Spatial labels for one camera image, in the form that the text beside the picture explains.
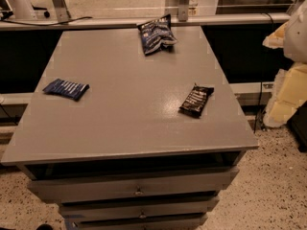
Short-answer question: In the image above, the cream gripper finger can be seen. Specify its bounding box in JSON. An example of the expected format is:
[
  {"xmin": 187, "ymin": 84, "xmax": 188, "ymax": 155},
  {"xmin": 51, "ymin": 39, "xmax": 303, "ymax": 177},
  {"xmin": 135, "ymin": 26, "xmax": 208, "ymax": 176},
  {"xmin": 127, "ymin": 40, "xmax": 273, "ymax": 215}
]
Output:
[
  {"xmin": 263, "ymin": 22, "xmax": 288, "ymax": 49},
  {"xmin": 263, "ymin": 62, "xmax": 307, "ymax": 127}
]

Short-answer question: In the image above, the black rxbar chocolate wrapper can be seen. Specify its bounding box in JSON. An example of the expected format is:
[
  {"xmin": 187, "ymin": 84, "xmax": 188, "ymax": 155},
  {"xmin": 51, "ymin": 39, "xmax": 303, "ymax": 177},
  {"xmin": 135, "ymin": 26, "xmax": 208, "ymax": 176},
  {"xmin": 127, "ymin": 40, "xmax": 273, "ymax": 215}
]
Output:
[{"xmin": 178, "ymin": 84, "xmax": 214, "ymax": 118}]

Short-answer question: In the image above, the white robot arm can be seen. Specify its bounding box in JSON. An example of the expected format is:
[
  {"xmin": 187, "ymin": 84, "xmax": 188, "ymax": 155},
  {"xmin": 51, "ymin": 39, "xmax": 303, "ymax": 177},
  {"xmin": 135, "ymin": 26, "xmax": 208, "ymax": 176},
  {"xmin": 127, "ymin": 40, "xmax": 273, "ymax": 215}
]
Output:
[{"xmin": 263, "ymin": 0, "xmax": 307, "ymax": 127}]

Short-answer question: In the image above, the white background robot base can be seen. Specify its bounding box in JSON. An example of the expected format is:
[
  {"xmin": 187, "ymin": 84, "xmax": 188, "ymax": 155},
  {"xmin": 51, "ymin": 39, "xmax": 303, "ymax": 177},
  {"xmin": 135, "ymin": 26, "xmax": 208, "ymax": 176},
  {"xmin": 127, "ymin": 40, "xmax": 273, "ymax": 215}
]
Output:
[{"xmin": 1, "ymin": 0, "xmax": 37, "ymax": 20}]

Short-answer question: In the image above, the blue chip bag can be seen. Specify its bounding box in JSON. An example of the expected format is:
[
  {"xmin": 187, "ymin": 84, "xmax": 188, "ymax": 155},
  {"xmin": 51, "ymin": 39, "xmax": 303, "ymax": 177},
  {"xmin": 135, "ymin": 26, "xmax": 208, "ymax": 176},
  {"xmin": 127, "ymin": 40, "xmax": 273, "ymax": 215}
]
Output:
[{"xmin": 137, "ymin": 14, "xmax": 177, "ymax": 56}]

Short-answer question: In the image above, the bottom grey drawer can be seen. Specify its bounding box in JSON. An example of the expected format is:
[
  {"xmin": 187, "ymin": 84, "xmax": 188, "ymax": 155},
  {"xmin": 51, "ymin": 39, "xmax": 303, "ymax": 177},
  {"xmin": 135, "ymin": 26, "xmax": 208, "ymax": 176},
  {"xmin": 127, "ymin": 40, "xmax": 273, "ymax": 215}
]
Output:
[{"xmin": 68, "ymin": 213, "xmax": 207, "ymax": 230}]

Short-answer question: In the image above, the grey drawer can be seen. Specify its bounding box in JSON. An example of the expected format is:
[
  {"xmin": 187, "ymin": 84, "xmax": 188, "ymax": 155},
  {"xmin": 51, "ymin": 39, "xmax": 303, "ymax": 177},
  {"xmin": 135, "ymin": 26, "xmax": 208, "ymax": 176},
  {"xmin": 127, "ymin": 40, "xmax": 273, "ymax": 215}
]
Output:
[
  {"xmin": 28, "ymin": 166, "xmax": 239, "ymax": 203},
  {"xmin": 68, "ymin": 213, "xmax": 207, "ymax": 230},
  {"xmin": 59, "ymin": 195, "xmax": 219, "ymax": 222}
]

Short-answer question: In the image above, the grey drawer cabinet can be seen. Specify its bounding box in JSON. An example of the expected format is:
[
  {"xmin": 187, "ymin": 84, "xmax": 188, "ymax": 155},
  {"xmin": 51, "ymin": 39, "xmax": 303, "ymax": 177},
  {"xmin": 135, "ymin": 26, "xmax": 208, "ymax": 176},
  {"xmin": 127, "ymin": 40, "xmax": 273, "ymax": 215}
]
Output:
[{"xmin": 0, "ymin": 25, "xmax": 260, "ymax": 230}]

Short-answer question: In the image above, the blue snack bar wrapper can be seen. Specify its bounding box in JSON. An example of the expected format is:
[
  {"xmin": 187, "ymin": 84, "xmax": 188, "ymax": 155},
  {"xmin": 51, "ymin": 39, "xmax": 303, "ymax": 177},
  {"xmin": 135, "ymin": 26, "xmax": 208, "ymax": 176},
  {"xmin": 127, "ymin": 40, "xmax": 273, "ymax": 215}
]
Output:
[{"xmin": 43, "ymin": 79, "xmax": 90, "ymax": 102}]

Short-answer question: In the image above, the middle grey drawer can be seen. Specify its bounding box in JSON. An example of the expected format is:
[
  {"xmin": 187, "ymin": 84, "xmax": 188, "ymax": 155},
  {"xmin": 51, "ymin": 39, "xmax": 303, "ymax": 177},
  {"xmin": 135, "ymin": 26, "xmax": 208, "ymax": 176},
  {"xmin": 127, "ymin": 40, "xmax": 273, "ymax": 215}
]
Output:
[{"xmin": 59, "ymin": 195, "xmax": 219, "ymax": 222}]

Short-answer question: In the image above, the top grey drawer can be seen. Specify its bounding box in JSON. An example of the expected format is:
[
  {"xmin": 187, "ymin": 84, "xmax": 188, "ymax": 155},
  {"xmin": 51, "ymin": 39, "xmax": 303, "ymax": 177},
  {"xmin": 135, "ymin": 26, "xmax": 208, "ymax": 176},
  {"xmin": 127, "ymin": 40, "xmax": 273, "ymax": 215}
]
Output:
[{"xmin": 28, "ymin": 166, "xmax": 239, "ymax": 203}]

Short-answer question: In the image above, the black hanging cable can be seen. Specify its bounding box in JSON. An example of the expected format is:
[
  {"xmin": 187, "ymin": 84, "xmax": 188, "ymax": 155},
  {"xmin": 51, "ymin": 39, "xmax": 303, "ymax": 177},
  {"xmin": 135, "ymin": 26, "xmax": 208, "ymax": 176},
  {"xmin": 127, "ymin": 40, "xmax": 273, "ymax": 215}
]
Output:
[{"xmin": 253, "ymin": 80, "xmax": 267, "ymax": 134}]

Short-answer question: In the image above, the metal support bracket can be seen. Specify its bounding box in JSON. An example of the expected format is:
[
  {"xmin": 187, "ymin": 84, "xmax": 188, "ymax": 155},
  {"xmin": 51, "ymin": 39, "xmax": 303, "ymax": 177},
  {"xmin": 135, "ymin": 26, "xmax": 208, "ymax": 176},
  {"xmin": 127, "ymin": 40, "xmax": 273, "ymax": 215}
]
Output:
[{"xmin": 178, "ymin": 0, "xmax": 190, "ymax": 22}]

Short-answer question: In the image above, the black cable on rail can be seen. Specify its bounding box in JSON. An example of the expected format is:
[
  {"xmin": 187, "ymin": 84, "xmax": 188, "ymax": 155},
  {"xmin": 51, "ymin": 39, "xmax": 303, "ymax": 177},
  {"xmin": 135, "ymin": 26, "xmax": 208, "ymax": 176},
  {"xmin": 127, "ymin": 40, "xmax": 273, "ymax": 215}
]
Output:
[{"xmin": 0, "ymin": 15, "xmax": 94, "ymax": 27}]

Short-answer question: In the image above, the grey metal rail beam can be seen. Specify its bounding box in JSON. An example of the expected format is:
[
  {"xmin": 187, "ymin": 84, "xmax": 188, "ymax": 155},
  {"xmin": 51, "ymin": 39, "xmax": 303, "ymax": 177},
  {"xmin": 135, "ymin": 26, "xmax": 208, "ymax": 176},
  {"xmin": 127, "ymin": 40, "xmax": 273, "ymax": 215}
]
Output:
[{"xmin": 0, "ymin": 12, "xmax": 290, "ymax": 32}]

